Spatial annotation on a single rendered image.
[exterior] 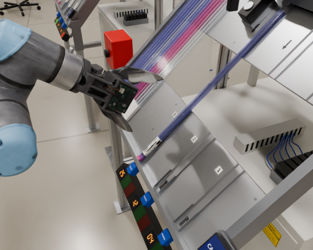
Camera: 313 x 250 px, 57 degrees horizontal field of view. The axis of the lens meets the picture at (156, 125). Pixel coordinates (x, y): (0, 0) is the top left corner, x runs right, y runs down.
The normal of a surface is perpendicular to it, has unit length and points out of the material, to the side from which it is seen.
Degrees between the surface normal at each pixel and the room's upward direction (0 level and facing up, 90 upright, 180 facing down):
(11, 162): 90
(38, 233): 0
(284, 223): 90
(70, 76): 83
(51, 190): 0
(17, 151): 90
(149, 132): 43
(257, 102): 0
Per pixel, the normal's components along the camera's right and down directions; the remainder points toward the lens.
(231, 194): -0.63, -0.41
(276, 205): 0.39, 0.57
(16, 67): 0.18, 0.43
